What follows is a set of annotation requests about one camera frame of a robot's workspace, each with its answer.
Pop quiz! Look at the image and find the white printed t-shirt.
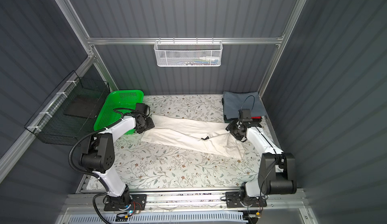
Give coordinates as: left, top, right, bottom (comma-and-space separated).
141, 115, 245, 159

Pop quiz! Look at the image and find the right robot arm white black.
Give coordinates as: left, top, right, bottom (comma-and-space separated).
226, 109, 297, 209

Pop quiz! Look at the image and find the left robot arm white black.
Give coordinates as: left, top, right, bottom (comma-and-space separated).
80, 103, 154, 210

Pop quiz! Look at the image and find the grey folded t-shirt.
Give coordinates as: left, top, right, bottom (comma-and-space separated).
223, 91, 267, 119

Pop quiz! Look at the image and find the green plastic basket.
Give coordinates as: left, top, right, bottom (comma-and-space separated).
94, 90, 144, 131

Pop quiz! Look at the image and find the floral table mat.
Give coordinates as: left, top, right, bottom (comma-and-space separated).
114, 94, 261, 189

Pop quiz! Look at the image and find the white bottle in basket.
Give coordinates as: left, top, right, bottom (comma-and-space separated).
199, 56, 220, 62

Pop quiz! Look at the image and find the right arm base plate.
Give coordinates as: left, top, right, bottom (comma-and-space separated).
225, 191, 267, 208

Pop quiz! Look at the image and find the black wire side basket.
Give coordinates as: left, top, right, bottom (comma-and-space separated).
24, 72, 110, 146

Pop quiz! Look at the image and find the white wire mesh basket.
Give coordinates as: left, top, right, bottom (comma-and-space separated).
154, 41, 223, 67

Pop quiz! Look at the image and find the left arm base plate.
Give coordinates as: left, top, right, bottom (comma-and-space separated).
103, 194, 147, 211

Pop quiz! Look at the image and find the aluminium front rail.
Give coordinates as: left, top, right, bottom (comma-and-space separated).
61, 188, 310, 214

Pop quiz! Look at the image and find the black corrugated cable hose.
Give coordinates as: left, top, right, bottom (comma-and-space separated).
68, 107, 135, 224

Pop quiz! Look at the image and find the white vented cable duct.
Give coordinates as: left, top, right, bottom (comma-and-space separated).
68, 211, 247, 224

